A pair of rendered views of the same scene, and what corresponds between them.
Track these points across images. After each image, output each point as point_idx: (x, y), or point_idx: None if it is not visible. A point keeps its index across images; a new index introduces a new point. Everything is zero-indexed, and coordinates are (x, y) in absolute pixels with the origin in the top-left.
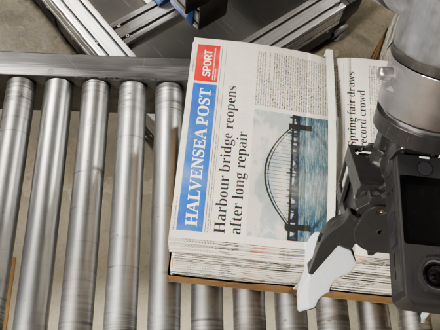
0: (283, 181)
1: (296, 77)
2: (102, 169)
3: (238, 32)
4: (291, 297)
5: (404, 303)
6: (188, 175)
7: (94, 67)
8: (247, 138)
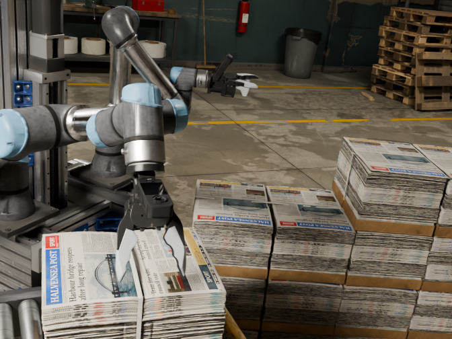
0: (107, 277)
1: (105, 241)
2: None
3: None
4: None
5: (149, 210)
6: (49, 283)
7: None
8: (82, 264)
